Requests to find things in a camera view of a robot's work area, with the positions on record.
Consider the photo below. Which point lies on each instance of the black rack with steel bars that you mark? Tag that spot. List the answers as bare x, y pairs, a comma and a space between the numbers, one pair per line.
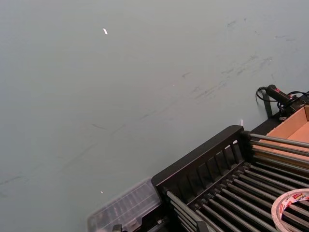
193, 159

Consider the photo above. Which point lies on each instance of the clear plastic case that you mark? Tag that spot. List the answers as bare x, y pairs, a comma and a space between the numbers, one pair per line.
125, 205

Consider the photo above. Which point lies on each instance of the shallow brown cardboard tray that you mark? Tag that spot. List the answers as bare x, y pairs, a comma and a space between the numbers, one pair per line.
297, 123

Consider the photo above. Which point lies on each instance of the roll of white tape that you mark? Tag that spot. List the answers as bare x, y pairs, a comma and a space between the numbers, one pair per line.
275, 212

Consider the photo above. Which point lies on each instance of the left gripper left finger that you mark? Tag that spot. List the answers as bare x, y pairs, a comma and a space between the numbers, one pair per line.
117, 228

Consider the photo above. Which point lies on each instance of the plain pale wall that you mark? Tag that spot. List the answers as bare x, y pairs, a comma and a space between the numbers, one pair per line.
96, 84

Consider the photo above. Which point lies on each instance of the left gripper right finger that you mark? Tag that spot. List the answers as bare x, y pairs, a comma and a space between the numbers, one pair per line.
202, 227

